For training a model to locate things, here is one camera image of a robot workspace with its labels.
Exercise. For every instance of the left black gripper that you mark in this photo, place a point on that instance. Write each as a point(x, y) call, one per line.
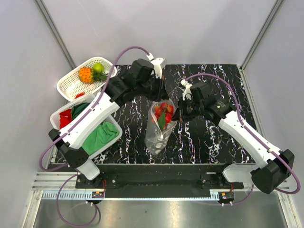
point(162, 94)

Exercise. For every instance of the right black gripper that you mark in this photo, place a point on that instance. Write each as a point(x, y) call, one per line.
point(180, 115)

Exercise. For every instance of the red fake cherry bunch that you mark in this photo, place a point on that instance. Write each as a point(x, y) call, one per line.
point(163, 114)

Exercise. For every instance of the polka dot zip top bag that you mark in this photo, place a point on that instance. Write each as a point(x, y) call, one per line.
point(156, 139)

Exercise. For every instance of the green fake pear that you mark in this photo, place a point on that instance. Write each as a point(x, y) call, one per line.
point(98, 68)

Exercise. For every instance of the orange fake pineapple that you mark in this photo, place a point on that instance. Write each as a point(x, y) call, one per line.
point(89, 76)

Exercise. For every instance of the red fake pepper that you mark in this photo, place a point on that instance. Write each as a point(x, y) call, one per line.
point(79, 95)

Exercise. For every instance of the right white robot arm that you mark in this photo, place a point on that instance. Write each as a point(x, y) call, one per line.
point(272, 165)

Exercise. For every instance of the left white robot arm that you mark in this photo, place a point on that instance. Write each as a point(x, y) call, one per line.
point(117, 91)

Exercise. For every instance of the black marble pattern mat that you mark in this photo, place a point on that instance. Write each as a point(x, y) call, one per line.
point(197, 141)

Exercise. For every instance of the light green cloth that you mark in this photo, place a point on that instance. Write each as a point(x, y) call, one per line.
point(100, 137)

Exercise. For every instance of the white perforated basket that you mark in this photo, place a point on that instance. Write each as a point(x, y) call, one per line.
point(69, 86)

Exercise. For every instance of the dark green cloth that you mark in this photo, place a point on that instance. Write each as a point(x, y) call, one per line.
point(78, 109)

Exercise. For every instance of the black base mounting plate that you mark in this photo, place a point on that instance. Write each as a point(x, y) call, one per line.
point(114, 176)

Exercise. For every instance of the red cloth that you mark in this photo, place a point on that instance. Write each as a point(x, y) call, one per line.
point(65, 118)

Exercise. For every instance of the white cloth bin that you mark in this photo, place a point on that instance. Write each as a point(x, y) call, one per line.
point(87, 98)

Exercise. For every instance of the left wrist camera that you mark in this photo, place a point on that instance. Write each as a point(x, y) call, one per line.
point(159, 65)

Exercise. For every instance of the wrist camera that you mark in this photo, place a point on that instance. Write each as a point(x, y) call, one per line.
point(159, 65)
point(196, 91)

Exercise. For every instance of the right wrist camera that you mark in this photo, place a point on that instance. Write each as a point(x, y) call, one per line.
point(196, 91)

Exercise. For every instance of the white cable duct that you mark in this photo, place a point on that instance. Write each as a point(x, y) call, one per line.
point(72, 195)

